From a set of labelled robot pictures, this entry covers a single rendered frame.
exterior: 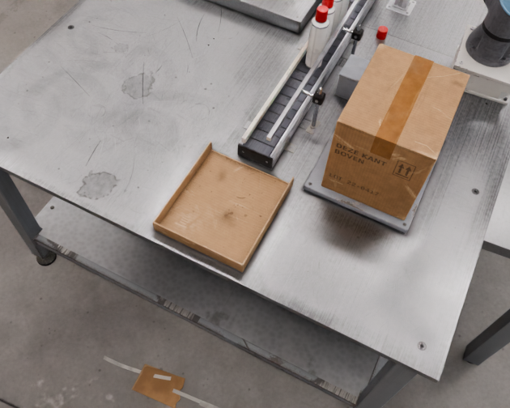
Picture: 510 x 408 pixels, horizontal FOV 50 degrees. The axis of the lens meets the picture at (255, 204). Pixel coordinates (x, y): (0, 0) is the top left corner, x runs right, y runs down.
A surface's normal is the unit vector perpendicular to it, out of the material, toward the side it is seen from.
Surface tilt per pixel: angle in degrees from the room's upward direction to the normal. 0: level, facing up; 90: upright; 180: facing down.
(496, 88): 90
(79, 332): 0
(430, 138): 0
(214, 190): 0
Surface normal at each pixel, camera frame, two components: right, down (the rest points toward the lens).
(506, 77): 0.05, -0.49
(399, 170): -0.44, 0.75
